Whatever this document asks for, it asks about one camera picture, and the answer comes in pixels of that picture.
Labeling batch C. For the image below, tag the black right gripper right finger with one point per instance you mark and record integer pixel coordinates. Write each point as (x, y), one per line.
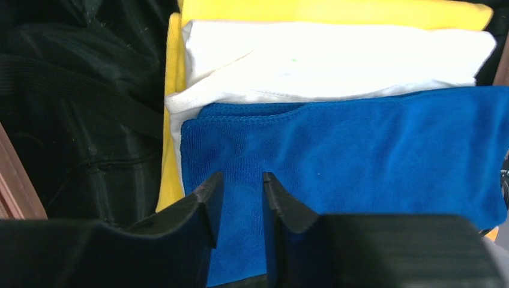
(307, 249)

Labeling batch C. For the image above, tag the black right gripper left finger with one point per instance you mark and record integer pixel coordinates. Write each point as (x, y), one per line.
(171, 248)

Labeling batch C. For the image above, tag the blue microfibre towel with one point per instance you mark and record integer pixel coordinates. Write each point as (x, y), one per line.
(438, 151)

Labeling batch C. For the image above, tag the white shirt blue print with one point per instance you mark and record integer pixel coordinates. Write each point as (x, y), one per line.
(327, 104)

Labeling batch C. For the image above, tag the yellow garment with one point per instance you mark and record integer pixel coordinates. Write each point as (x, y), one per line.
(318, 12)

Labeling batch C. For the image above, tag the pink suitcase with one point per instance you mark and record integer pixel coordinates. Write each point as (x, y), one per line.
(82, 162)

